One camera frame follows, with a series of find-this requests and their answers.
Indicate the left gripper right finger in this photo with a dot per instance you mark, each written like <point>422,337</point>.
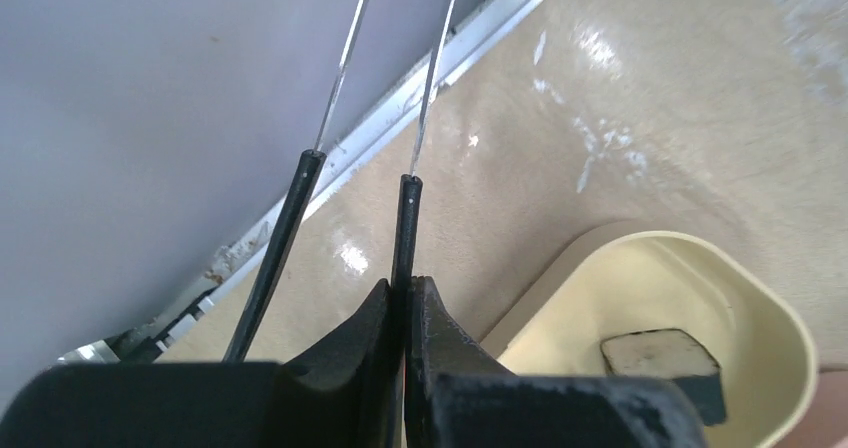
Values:
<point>457,395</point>

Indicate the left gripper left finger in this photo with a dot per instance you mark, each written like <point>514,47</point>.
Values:
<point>334,394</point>

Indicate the black metal tongs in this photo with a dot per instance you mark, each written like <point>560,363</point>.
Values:
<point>299,194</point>

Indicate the black sushi piece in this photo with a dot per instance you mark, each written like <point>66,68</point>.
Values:
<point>673,355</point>

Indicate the beige lunch box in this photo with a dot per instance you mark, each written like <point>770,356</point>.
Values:
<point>622,278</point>

